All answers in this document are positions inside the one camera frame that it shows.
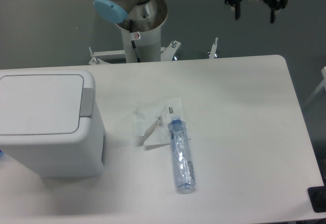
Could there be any white trash can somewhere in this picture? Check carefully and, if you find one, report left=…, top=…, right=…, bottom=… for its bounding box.
left=1, top=69, right=105, bottom=178

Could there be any clear plastic water bottle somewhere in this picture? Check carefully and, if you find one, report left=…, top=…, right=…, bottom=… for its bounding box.
left=168, top=115, right=196, bottom=194

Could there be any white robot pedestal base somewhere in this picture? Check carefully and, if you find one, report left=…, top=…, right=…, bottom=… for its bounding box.
left=89, top=25, right=181, bottom=65

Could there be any white levelling foot bracket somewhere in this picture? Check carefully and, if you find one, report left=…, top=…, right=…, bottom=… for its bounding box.
left=207, top=37, right=220, bottom=59

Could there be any white frame at right edge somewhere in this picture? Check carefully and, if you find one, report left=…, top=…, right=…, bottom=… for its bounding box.
left=302, top=67, right=325, bottom=111

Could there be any clear plastic wrapper bag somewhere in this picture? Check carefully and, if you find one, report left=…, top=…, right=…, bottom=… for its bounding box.
left=133, top=97, right=186, bottom=147

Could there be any black device at table edge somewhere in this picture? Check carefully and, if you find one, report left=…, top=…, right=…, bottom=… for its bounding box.
left=308, top=186, right=325, bottom=213

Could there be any black cable on pedestal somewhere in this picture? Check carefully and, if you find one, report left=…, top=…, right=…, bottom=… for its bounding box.
left=128, top=19, right=141, bottom=63

